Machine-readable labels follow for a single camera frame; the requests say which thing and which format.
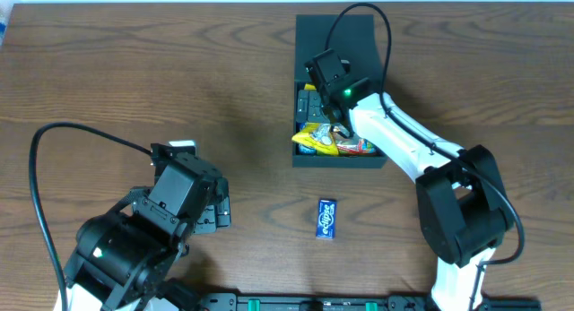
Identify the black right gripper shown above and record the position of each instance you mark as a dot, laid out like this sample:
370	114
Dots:
311	107

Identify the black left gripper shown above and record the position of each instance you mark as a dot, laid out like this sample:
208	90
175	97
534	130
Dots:
214	211

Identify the yellow snack bag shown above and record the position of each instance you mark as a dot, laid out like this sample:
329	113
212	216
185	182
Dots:
318	133

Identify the haribo gummy bag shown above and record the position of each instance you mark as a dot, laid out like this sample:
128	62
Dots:
355	147

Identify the blue eclipse mints tin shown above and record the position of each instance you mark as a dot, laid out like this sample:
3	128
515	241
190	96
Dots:
326	218

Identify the blue oreo pack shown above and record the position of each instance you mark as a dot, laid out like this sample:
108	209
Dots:
304	149

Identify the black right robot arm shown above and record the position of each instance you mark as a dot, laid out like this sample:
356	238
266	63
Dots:
464	211

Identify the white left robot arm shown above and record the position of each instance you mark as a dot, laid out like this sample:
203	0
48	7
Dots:
123	256

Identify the black gift box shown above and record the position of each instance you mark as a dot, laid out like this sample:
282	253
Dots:
353	40

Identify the black mounting rail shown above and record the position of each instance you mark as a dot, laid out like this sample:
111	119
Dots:
336	302

